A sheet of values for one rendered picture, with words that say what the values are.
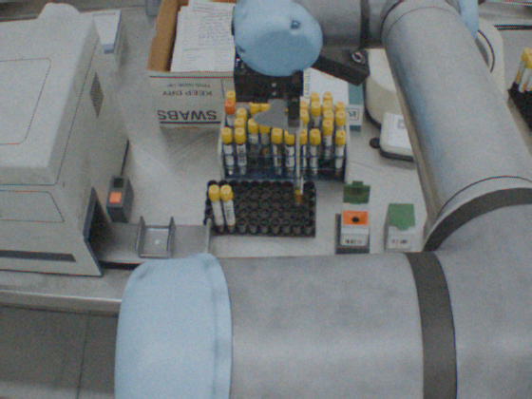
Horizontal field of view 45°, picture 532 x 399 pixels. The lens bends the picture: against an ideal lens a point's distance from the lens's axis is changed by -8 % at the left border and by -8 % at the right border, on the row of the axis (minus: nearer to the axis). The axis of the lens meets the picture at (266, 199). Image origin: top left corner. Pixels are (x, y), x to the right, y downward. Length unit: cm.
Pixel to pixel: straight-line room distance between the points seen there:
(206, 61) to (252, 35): 65
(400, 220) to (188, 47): 51
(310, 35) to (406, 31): 9
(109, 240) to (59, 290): 12
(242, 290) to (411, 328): 7
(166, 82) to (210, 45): 16
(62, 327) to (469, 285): 183
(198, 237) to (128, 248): 11
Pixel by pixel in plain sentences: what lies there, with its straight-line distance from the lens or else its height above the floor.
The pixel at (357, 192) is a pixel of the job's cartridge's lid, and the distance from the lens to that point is 100.
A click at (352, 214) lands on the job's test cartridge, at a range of 101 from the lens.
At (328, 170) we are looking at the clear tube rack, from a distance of 113.
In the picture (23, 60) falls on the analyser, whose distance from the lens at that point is 98.
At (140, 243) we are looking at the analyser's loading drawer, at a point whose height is 94.
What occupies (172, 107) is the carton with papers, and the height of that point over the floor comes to 93.
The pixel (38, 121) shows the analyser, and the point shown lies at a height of 117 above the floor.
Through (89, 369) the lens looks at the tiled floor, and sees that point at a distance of 199.
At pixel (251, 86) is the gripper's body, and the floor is 121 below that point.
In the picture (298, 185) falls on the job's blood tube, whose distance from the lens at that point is 102.
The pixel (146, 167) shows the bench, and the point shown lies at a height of 87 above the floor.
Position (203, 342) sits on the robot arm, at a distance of 27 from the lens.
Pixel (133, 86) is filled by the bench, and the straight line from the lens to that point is 130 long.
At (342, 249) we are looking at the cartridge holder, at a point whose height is 90.
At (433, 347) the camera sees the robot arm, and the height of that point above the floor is 156.
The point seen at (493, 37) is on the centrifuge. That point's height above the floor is 99.
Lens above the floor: 180
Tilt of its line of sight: 57 degrees down
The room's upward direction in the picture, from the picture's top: 4 degrees counter-clockwise
